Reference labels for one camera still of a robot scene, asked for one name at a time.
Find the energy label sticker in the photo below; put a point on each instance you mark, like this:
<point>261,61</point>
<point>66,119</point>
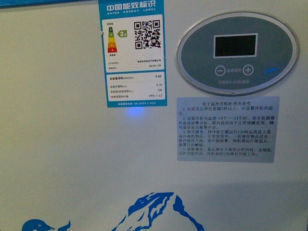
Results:
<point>134,53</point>

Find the grey instruction sticker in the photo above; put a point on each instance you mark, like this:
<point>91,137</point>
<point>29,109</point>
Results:
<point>227,129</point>

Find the white chest freezer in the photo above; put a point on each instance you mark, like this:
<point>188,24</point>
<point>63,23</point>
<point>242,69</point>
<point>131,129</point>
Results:
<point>69,162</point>

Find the oval temperature control panel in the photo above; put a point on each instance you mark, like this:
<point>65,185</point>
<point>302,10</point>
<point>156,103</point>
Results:
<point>236,53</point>

